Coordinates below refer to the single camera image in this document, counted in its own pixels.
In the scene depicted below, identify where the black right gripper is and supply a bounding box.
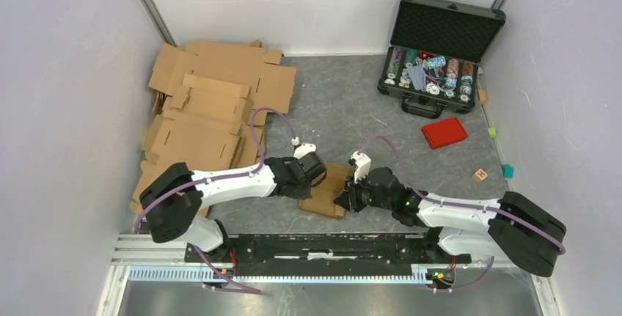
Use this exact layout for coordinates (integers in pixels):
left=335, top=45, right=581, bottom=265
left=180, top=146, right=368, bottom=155
left=333, top=172, right=394, bottom=214

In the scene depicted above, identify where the brown cardboard box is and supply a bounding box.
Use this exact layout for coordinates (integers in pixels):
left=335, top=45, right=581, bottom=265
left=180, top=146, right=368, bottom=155
left=299, top=163, right=354, bottom=219

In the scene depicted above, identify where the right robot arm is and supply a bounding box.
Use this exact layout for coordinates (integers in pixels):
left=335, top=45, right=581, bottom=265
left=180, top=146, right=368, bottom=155
left=334, top=167, right=567, bottom=277

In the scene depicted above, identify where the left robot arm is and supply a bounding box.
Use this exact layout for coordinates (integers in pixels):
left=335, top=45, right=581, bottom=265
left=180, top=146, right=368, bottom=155
left=139, top=151, right=327, bottom=263

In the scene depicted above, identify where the red flat box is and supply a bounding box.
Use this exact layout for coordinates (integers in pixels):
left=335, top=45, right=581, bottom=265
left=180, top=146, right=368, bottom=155
left=421, top=117, right=469, bottom=150

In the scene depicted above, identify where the wooden letter cube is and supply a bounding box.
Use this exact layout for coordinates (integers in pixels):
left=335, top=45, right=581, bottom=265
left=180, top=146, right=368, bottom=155
left=471, top=169, right=489, bottom=183

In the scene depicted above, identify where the stack of flat cardboard boxes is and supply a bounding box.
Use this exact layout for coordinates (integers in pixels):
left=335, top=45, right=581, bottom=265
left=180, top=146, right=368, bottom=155
left=130, top=40, right=296, bottom=214

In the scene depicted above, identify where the teal cube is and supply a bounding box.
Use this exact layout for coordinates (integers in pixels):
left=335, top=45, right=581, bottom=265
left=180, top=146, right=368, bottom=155
left=501, top=163, right=514, bottom=179

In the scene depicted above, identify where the small orange wooden block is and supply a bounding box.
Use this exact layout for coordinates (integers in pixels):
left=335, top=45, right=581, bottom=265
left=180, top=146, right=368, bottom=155
left=478, top=89, right=488, bottom=105

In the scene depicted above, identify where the black poker chip case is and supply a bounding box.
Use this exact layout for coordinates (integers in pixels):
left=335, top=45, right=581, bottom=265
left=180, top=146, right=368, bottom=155
left=377, top=0, right=506, bottom=119

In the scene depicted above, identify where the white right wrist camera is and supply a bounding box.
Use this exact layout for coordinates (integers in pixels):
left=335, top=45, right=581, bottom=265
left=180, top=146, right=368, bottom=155
left=348, top=151, right=371, bottom=184

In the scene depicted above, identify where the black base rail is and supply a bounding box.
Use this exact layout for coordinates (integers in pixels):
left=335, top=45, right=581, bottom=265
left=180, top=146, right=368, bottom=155
left=206, top=233, right=455, bottom=277

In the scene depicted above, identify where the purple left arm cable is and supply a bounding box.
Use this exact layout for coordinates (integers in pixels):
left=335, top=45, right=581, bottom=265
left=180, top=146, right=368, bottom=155
left=134, top=106, right=300, bottom=295

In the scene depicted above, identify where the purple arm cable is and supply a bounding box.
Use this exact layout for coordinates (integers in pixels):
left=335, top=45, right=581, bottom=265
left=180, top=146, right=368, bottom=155
left=359, top=135, right=567, bottom=293
left=134, top=106, right=300, bottom=295

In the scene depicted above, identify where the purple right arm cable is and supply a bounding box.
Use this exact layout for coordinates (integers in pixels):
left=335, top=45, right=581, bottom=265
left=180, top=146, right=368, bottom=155
left=359, top=135, right=567, bottom=293

